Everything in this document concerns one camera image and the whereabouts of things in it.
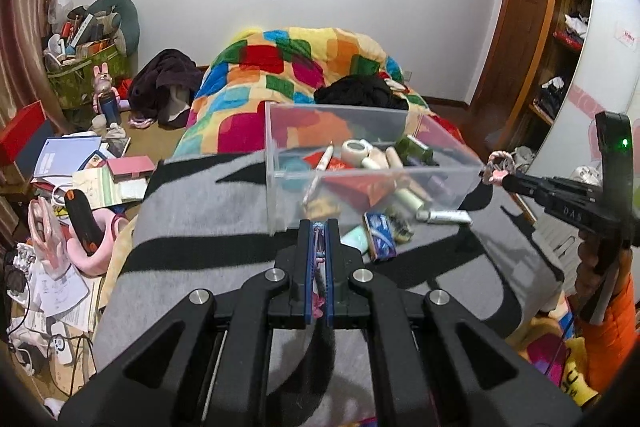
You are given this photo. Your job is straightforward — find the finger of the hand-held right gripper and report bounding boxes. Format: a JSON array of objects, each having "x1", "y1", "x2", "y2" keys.
[
  {"x1": 501, "y1": 171, "x2": 597, "y2": 194},
  {"x1": 503, "y1": 182, "x2": 557, "y2": 206}
]

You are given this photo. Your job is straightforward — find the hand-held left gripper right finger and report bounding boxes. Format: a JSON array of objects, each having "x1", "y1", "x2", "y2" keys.
[{"x1": 325, "y1": 218, "x2": 585, "y2": 427}]

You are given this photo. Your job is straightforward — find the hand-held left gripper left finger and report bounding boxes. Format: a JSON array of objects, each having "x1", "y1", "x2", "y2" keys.
[{"x1": 59, "y1": 219, "x2": 316, "y2": 427}]

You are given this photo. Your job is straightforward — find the colourful slim item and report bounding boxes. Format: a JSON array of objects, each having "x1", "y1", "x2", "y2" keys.
[{"x1": 311, "y1": 224, "x2": 328, "y2": 320}]

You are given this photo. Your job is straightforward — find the pink braided hair tie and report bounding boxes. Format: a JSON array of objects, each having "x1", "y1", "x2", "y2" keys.
[{"x1": 481, "y1": 150, "x2": 516, "y2": 185}]

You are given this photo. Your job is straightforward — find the floral patterned pen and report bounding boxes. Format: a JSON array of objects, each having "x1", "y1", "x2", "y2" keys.
[{"x1": 302, "y1": 177, "x2": 321, "y2": 208}]

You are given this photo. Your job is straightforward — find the clear plastic box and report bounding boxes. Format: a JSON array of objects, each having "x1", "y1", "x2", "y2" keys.
[{"x1": 264, "y1": 102, "x2": 486, "y2": 237}]

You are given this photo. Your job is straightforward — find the red foil pouch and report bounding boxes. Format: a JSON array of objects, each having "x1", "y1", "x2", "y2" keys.
[{"x1": 305, "y1": 151, "x2": 401, "y2": 208}]

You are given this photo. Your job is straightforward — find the pale green tube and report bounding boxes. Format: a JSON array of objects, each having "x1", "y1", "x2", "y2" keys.
[{"x1": 395, "y1": 187, "x2": 433, "y2": 212}]

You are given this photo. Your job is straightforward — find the teal tape roll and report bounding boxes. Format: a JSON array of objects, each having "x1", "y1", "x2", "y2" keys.
[{"x1": 280, "y1": 157, "x2": 313, "y2": 175}]

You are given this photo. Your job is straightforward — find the white pen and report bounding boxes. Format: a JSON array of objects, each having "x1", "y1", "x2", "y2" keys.
[{"x1": 314, "y1": 144, "x2": 335, "y2": 172}]

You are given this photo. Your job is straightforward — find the white tape roll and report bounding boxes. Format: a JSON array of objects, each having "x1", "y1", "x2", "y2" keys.
[{"x1": 341, "y1": 139, "x2": 373, "y2": 166}]

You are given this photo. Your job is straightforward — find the dark green bottle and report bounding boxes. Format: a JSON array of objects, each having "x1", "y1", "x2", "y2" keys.
[{"x1": 397, "y1": 134, "x2": 433, "y2": 165}]

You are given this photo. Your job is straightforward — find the beige cylindrical tube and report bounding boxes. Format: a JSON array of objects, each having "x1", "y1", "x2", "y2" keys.
[{"x1": 384, "y1": 146, "x2": 407, "y2": 170}]

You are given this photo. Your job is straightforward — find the person's right hand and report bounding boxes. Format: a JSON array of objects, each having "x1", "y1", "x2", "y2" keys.
[{"x1": 575, "y1": 229, "x2": 608, "y2": 303}]

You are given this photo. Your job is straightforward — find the white shoes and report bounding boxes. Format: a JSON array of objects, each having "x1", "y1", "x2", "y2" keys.
[{"x1": 510, "y1": 146, "x2": 538, "y2": 172}]

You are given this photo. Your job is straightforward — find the pale green small pack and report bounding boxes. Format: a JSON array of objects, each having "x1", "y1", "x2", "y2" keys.
[{"x1": 342, "y1": 226, "x2": 371, "y2": 255}]

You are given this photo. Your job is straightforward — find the small blue cardboard box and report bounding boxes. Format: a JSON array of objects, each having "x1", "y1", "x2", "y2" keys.
[{"x1": 362, "y1": 212, "x2": 398, "y2": 262}]

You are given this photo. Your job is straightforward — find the dark patterned tape roll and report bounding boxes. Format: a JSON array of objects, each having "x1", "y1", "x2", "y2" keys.
[{"x1": 390, "y1": 217, "x2": 415, "y2": 242}]

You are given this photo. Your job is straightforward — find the white marker with green print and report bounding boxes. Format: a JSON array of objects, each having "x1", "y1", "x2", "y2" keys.
[{"x1": 417, "y1": 209, "x2": 473, "y2": 225}]

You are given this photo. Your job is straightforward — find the dark folded clothes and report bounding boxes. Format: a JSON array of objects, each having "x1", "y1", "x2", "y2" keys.
[{"x1": 537, "y1": 77, "x2": 568, "y2": 112}]

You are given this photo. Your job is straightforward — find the white sliding door with hearts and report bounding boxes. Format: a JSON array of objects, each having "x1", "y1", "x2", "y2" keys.
[{"x1": 527, "y1": 0, "x2": 640, "y2": 188}]

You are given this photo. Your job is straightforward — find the grey black striped blanket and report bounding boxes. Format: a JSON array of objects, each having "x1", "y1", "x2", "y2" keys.
[{"x1": 92, "y1": 149, "x2": 566, "y2": 427}]

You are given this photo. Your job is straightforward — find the wooden door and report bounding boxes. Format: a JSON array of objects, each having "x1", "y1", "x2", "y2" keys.
[{"x1": 470, "y1": 0, "x2": 553, "y2": 108}]

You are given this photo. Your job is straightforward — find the wooden shelf unit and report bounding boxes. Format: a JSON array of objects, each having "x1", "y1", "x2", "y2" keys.
[{"x1": 487, "y1": 0, "x2": 596, "y2": 148}]

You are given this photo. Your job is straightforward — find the black clothing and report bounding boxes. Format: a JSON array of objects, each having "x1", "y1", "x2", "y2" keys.
[{"x1": 314, "y1": 74, "x2": 411, "y2": 110}]

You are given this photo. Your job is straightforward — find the colourful patchwork quilt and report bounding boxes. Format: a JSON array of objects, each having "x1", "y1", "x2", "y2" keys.
[{"x1": 172, "y1": 26, "x2": 463, "y2": 158}]

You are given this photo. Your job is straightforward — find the pink book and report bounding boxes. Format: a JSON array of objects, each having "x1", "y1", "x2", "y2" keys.
[{"x1": 106, "y1": 154, "x2": 157, "y2": 180}]

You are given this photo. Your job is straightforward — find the pink headphone stand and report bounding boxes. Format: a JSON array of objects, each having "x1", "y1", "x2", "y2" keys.
[{"x1": 67, "y1": 212, "x2": 128, "y2": 275}]

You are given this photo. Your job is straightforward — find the green illustrated booklet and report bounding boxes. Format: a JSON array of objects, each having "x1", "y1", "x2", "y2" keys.
[{"x1": 72, "y1": 166, "x2": 148, "y2": 210}]

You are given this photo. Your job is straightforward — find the black orange tool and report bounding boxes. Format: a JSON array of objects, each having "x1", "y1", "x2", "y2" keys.
[{"x1": 64, "y1": 188, "x2": 106, "y2": 257}]

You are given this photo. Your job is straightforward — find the dark clothes pile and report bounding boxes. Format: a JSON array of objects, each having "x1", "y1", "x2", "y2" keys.
[{"x1": 127, "y1": 49, "x2": 203, "y2": 125}]

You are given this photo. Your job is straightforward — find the loose white papers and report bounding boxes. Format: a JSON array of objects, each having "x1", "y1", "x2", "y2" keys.
[{"x1": 32, "y1": 257, "x2": 91, "y2": 333}]

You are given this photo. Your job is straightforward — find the white round gadget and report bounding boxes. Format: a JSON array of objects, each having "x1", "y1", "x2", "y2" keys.
[{"x1": 50, "y1": 332, "x2": 76, "y2": 365}]

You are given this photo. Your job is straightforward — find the pink transparent bag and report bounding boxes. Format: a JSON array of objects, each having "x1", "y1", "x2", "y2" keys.
[{"x1": 27, "y1": 198, "x2": 68, "y2": 279}]

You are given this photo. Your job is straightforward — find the blue notebook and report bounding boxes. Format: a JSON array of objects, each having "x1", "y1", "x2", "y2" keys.
[{"x1": 32, "y1": 134, "x2": 103, "y2": 180}]

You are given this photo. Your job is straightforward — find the pink bunny toy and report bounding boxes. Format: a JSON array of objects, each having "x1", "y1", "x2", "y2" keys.
[{"x1": 92, "y1": 63, "x2": 122, "y2": 120}]

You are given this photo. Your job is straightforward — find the green patterned bag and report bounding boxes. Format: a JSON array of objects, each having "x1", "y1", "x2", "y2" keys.
[{"x1": 47, "y1": 42, "x2": 132, "y2": 110}]

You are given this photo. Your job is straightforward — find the green neck pillow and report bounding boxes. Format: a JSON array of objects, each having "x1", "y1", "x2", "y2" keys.
[{"x1": 85, "y1": 0, "x2": 141, "y2": 55}]

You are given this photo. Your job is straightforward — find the red box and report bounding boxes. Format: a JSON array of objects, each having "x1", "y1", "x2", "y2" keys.
[{"x1": 0, "y1": 101, "x2": 47, "y2": 165}]

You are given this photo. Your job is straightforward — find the brown striped curtain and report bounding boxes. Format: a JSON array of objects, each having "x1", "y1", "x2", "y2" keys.
[{"x1": 0, "y1": 0, "x2": 86, "y2": 122}]

